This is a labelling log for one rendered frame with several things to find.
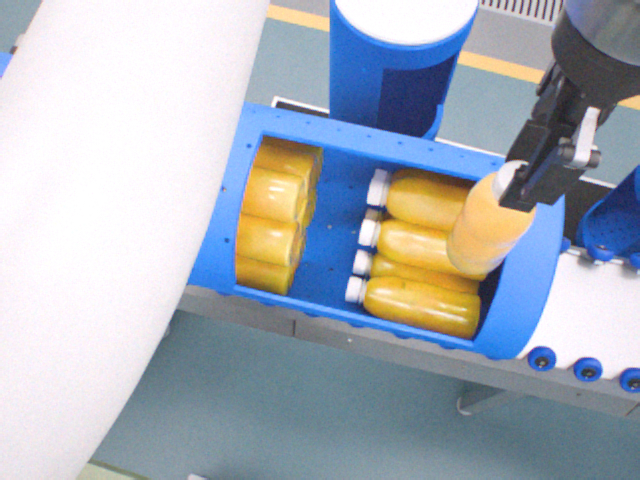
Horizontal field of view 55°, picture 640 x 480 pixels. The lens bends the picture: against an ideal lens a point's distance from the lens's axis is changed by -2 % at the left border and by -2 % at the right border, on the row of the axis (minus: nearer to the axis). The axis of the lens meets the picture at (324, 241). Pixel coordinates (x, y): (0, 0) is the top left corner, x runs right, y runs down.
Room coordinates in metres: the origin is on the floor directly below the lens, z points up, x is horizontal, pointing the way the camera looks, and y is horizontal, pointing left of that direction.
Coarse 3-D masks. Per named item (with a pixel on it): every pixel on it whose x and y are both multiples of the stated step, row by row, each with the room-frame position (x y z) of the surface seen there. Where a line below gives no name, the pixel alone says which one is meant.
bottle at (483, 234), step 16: (480, 192) 0.25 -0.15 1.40; (464, 208) 0.25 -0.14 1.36; (480, 208) 0.23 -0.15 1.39; (496, 208) 0.23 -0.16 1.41; (464, 224) 0.23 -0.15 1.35; (480, 224) 0.22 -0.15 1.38; (496, 224) 0.22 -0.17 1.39; (512, 224) 0.21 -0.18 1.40; (528, 224) 0.22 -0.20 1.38; (448, 240) 0.25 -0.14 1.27; (464, 240) 0.22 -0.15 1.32; (480, 240) 0.21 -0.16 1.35; (496, 240) 0.21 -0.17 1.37; (512, 240) 0.21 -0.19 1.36; (448, 256) 0.23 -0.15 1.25; (464, 256) 0.22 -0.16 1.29; (480, 256) 0.21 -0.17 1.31; (496, 256) 0.21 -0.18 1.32; (464, 272) 0.21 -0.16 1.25; (480, 272) 0.21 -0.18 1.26
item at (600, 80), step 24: (552, 48) 0.24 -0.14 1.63; (576, 48) 0.23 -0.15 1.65; (576, 72) 0.22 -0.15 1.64; (600, 72) 0.21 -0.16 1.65; (624, 72) 0.21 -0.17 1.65; (576, 96) 0.22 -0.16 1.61; (600, 96) 0.21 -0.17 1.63; (624, 96) 0.21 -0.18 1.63; (576, 120) 0.20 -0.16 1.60; (600, 120) 0.20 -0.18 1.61
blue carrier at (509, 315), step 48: (240, 144) 0.39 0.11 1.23; (336, 144) 0.40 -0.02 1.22; (384, 144) 0.40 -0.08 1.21; (432, 144) 0.41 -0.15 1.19; (240, 192) 0.33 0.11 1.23; (336, 192) 0.43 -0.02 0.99; (336, 240) 0.36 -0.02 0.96; (528, 240) 0.26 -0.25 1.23; (240, 288) 0.24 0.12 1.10; (336, 288) 0.27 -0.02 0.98; (480, 288) 0.27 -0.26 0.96; (528, 288) 0.20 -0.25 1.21; (432, 336) 0.16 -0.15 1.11; (480, 336) 0.16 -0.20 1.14; (528, 336) 0.15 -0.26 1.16
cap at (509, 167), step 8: (512, 160) 0.26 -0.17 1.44; (520, 160) 0.26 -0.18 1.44; (504, 168) 0.25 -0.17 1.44; (512, 168) 0.25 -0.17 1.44; (496, 176) 0.25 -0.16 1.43; (504, 176) 0.25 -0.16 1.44; (512, 176) 0.25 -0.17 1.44; (496, 184) 0.24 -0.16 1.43; (504, 184) 0.24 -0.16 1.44; (496, 192) 0.24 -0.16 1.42
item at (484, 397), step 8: (472, 392) 0.18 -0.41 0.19; (480, 392) 0.17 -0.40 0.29; (488, 392) 0.16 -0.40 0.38; (496, 392) 0.15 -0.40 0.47; (504, 392) 0.15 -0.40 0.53; (512, 392) 0.14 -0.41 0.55; (520, 392) 0.14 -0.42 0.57; (464, 400) 0.17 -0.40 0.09; (472, 400) 0.16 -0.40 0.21; (480, 400) 0.15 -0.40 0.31; (488, 400) 0.14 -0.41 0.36; (496, 400) 0.14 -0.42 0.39; (504, 400) 0.14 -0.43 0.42; (464, 408) 0.15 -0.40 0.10; (472, 408) 0.14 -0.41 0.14; (480, 408) 0.14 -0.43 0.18; (488, 408) 0.14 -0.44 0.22
